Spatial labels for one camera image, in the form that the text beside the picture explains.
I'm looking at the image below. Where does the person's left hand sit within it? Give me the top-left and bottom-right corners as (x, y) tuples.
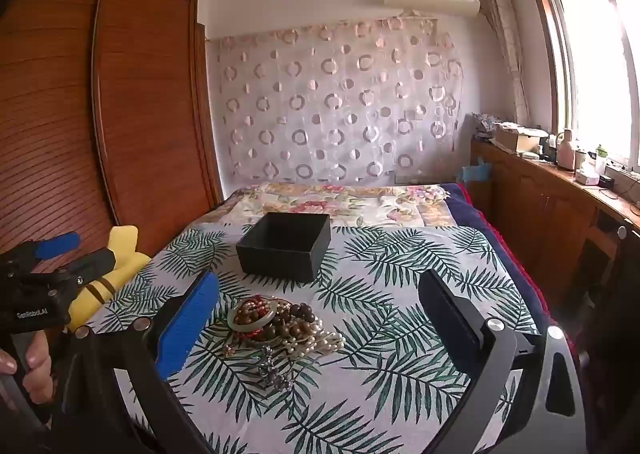
(0, 334), (54, 402)

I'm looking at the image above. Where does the circle pattern sheer curtain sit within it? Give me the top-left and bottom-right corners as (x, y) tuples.
(207, 16), (466, 187)

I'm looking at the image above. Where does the yellow plush toy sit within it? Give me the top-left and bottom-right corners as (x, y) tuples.
(67, 225), (152, 333)

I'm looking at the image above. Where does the navy blanket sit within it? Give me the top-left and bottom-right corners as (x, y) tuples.
(442, 182), (556, 335)

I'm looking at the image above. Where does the red bead bracelet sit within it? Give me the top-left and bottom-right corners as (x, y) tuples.
(235, 298), (281, 339)

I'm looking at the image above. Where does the wooden cabinet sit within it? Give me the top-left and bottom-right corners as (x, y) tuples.
(470, 139), (640, 335)

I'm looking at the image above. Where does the patterned wrapped bundle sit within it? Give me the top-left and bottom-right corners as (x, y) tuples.
(472, 112), (507, 139)

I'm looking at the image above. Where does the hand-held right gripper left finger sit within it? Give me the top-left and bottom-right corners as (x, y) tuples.
(67, 271), (221, 454)

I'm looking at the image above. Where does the black box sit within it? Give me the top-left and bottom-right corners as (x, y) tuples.
(236, 212), (332, 283)

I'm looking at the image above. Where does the gathered pale window curtain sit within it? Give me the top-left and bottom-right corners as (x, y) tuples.
(480, 0), (531, 127)

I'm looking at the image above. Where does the cardboard box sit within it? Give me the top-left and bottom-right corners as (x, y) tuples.
(495, 124), (549, 155)

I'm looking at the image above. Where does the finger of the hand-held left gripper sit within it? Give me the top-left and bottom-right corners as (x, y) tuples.
(64, 248), (117, 281)
(31, 232), (81, 261)

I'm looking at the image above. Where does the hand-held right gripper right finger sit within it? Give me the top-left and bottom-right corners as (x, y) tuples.
(418, 270), (584, 454)

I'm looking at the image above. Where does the wooden wardrobe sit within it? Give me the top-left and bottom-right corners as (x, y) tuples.
(0, 0), (223, 285)

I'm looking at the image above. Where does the floral blanket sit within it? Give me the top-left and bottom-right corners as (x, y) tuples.
(212, 182), (458, 231)

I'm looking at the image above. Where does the large dark wooden bead bracelet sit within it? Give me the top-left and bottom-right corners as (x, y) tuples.
(262, 303), (321, 341)

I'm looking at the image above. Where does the small brown bead bracelet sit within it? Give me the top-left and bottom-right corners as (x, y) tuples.
(237, 305), (271, 329)

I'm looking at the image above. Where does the leaf print cloth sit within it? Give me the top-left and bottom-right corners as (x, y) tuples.
(85, 224), (541, 454)

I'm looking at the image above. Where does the green gem metal necklace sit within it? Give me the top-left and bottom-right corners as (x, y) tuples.
(257, 346), (294, 391)

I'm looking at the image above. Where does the window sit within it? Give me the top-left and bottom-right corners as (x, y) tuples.
(525, 0), (640, 172)

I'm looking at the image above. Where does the green jade bangle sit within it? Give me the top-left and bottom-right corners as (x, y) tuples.
(227, 301), (279, 335)

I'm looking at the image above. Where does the blue tissue pack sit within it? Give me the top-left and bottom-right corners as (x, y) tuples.
(460, 158), (494, 183)

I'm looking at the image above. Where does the pearl necklace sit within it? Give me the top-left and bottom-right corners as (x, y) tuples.
(272, 301), (346, 360)

